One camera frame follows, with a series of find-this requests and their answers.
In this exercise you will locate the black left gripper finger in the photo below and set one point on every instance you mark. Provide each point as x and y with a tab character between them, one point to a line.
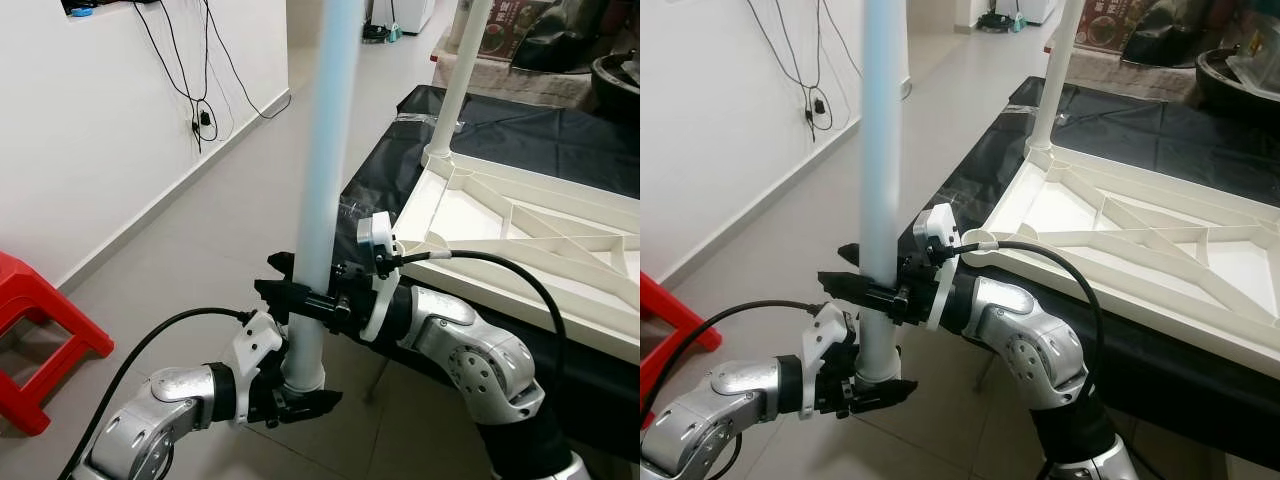
885	392
312	403

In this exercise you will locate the black power adapter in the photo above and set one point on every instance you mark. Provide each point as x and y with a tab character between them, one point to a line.
205	118
818	105

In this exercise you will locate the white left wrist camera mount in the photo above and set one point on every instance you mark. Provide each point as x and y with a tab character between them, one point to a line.
820	340
255	345

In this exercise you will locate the clear tape strip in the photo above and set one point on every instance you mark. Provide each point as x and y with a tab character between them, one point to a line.
1022	110
415	119

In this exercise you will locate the black electronic device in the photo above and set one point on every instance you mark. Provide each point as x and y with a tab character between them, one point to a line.
100	3

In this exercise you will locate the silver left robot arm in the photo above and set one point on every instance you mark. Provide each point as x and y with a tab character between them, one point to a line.
150	420
710	410

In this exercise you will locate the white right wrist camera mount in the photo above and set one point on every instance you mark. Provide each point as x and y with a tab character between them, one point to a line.
938	225
378	240

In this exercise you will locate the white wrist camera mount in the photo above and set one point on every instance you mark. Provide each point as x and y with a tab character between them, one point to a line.
820	340
938	225
378	240
255	345

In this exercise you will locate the white plastic table top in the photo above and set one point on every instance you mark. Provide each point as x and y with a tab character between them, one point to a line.
1060	205
470	215

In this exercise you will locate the green floor mop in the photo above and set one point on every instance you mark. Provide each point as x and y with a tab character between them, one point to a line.
378	35
992	22

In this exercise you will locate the white plastic table leg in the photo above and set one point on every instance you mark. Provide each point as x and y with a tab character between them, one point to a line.
882	150
325	150
460	70
1055	70

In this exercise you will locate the red plastic stool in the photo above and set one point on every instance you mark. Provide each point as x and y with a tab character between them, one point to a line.
40	295
670	320

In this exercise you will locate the black tablecloth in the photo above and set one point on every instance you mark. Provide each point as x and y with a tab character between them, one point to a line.
540	140
1150	130

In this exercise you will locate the black round basin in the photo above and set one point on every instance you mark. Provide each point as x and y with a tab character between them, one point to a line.
1225	95
615	85

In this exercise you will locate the clear plastic storage box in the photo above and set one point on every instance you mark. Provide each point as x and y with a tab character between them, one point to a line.
1258	72

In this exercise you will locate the orange lid storage box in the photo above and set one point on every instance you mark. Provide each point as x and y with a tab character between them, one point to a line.
1110	25
505	35

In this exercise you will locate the small blue object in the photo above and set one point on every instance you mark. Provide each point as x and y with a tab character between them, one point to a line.
82	12

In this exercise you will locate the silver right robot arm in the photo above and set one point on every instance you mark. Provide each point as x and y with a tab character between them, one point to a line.
1030	340
470	350

